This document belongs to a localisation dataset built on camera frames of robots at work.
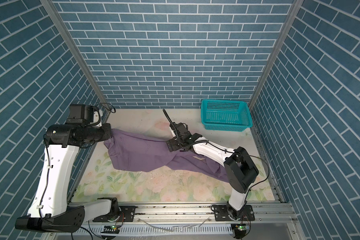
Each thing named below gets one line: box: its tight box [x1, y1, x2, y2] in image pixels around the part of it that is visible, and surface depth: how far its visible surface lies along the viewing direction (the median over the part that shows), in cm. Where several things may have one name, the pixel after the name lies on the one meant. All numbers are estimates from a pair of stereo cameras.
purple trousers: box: [104, 128, 230, 183], surface depth 86 cm
